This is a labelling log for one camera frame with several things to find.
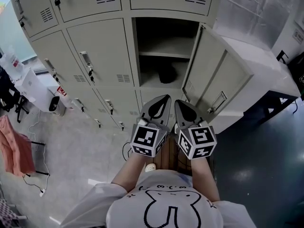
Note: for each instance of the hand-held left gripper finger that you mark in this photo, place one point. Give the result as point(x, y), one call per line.
point(146, 110)
point(168, 113)

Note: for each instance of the black tote bag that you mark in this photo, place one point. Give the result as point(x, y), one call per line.
point(298, 75)

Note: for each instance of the white waste bin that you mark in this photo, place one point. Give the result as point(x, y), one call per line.
point(57, 106)

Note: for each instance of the black umbrella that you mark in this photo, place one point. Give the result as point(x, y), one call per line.
point(168, 74)

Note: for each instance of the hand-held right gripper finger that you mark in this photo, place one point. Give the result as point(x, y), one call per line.
point(180, 117)
point(196, 116)

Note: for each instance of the clear water dispenser bottle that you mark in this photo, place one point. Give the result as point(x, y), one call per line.
point(10, 60)

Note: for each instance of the black table with white top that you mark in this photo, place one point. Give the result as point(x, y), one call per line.
point(273, 106)

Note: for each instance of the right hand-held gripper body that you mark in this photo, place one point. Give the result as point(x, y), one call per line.
point(202, 139)

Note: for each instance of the silver foil panel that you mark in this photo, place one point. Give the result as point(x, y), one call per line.
point(251, 11)

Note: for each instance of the white water dispenser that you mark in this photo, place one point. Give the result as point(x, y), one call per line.
point(33, 89)

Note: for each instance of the person's white shoe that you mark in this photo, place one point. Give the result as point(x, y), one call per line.
point(150, 167)

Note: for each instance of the black office chair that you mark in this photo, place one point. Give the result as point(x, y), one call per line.
point(8, 91)

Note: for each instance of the grey metal locker cabinet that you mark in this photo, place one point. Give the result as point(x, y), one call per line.
point(107, 51)

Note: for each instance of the person's right forearm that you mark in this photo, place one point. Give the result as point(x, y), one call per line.
point(204, 179)

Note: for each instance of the clear water jug red cap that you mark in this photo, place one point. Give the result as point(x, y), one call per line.
point(63, 92)

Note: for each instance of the pink jacket on rack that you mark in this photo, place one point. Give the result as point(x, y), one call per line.
point(15, 148)

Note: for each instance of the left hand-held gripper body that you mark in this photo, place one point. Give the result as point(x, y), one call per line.
point(145, 136)

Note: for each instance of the small white wall sign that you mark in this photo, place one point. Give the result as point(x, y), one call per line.
point(298, 35)

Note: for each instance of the person's left forearm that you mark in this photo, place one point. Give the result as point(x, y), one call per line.
point(130, 172)

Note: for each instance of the white power strip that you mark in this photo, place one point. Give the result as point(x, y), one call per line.
point(42, 192)

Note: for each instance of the brown wooden slatted bench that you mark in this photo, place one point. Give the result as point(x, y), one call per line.
point(169, 158)

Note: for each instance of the black faucet-shaped stand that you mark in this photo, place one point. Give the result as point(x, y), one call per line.
point(282, 57)

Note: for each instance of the person's white printed t-shirt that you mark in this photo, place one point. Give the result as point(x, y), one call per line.
point(166, 205)

